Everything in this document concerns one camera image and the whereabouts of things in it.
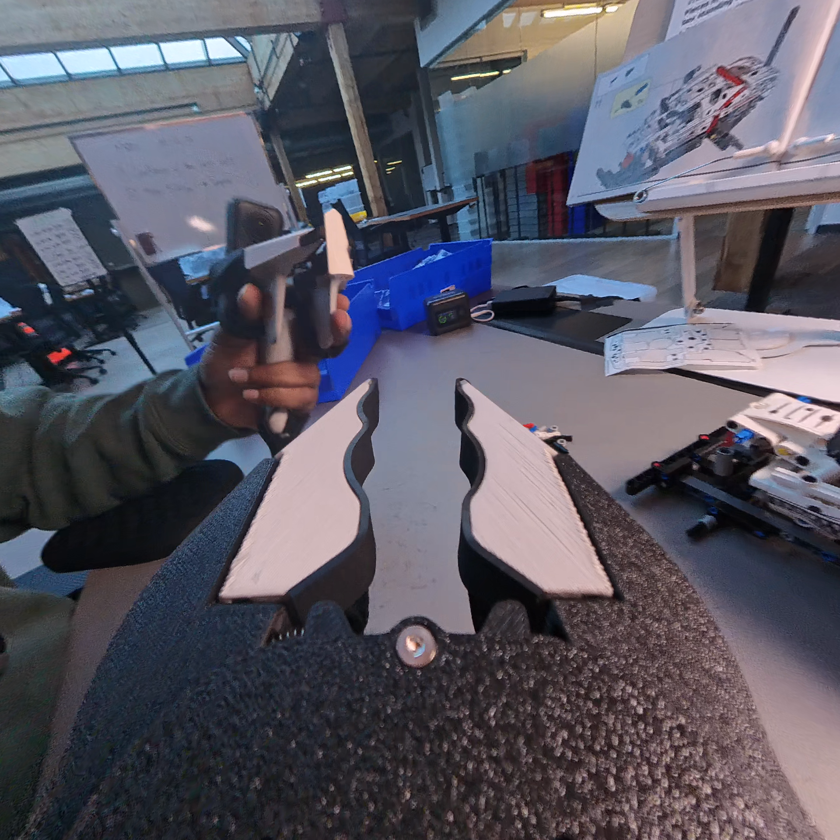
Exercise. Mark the black power bank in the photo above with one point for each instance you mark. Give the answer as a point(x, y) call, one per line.
point(448, 315)

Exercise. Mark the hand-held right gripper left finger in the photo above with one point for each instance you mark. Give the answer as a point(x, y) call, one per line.
point(295, 518)

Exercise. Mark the black chair armrest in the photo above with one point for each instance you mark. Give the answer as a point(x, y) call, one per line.
point(144, 518)

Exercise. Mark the printed task instruction sheet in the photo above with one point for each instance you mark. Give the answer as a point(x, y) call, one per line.
point(702, 13)

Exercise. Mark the pile of small lego pieces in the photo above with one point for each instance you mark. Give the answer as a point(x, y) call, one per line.
point(548, 433)

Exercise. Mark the person's left hand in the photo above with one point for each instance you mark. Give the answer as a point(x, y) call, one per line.
point(262, 387)

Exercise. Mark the whiteboard on stand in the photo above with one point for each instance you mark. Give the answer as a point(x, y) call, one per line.
point(177, 177)

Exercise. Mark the white book stand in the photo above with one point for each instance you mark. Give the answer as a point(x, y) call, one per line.
point(754, 187)

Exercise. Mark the wooden support post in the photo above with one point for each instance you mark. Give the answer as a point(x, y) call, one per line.
point(358, 118)

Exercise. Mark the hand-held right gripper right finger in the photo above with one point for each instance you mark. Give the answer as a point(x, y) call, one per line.
point(538, 518)

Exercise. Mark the frosted glass partition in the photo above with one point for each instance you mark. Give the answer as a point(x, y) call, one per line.
point(525, 111)

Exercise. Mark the lego sticker sheet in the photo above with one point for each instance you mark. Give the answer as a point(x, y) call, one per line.
point(682, 348)

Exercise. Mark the black power adapter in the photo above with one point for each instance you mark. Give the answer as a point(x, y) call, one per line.
point(525, 300)

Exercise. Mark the white ribbed plastic container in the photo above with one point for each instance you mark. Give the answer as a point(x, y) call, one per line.
point(604, 287)

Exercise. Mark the person's left forearm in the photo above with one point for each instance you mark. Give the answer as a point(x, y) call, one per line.
point(98, 446)

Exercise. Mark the paper flip chart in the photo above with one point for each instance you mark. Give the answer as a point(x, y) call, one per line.
point(59, 246)

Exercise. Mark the person's green sweatshirt torso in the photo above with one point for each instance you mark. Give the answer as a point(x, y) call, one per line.
point(26, 689)

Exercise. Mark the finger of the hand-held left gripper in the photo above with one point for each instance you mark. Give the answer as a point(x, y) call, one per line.
point(338, 249)
point(275, 253)

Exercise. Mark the white lego truck model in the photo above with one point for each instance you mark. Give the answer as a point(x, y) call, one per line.
point(787, 472)

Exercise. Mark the wooden desk with black legs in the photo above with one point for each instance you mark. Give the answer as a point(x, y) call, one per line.
point(420, 208)

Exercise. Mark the open lego instruction booklet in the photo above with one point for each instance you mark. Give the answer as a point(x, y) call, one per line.
point(656, 131)

